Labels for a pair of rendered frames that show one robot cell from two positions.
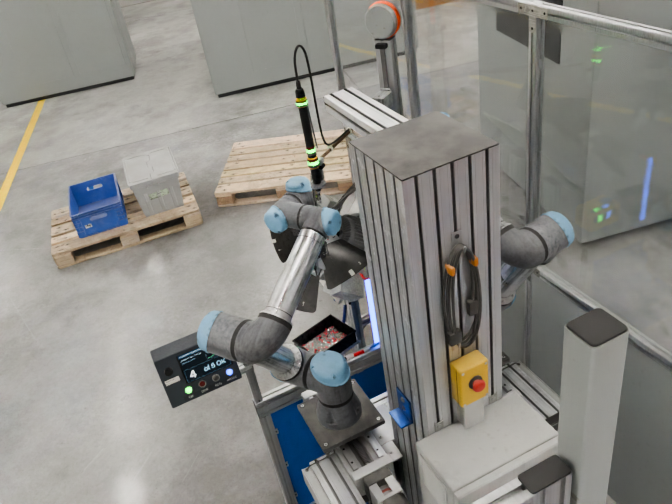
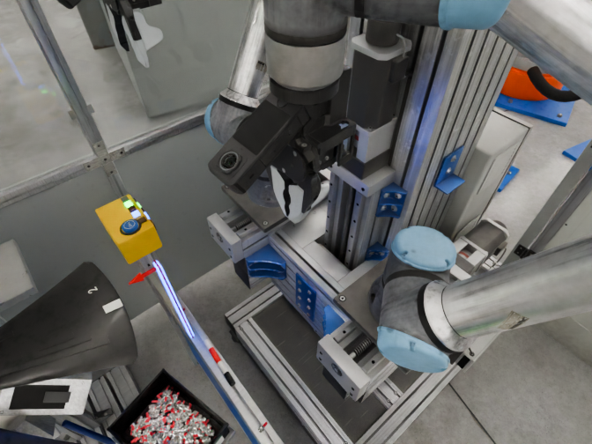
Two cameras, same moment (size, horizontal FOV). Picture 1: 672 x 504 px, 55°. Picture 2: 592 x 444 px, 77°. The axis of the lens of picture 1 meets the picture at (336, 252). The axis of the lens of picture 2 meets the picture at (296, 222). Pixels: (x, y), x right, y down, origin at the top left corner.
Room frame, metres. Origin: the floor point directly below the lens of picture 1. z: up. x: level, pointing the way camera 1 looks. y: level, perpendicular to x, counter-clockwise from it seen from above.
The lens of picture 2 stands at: (1.86, 0.41, 1.81)
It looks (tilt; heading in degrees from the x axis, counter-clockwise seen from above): 49 degrees down; 250
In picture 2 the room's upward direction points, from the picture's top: straight up
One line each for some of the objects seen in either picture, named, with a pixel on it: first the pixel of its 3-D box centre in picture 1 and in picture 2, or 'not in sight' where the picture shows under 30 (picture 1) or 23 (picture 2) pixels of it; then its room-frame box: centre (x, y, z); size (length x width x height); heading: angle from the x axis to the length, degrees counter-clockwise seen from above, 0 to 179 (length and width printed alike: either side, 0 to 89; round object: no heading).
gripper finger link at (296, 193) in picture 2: not in sight; (311, 197); (1.73, 0.09, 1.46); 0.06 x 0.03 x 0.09; 21
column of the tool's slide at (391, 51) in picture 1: (403, 210); not in sight; (2.90, -0.39, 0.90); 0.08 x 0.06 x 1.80; 55
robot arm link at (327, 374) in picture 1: (329, 376); (418, 264); (1.49, 0.09, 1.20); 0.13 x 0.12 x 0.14; 55
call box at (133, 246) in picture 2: not in sight; (129, 229); (2.07, -0.38, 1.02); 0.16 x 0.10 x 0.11; 110
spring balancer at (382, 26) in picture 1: (382, 20); not in sight; (2.90, -0.39, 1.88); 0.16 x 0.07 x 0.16; 55
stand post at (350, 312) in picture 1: (357, 339); not in sight; (2.47, -0.03, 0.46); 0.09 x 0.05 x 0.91; 20
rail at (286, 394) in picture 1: (357, 361); (217, 366); (1.94, -0.01, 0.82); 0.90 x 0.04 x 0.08; 110
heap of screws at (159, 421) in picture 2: (325, 344); (173, 432); (2.06, 0.12, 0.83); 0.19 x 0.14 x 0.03; 125
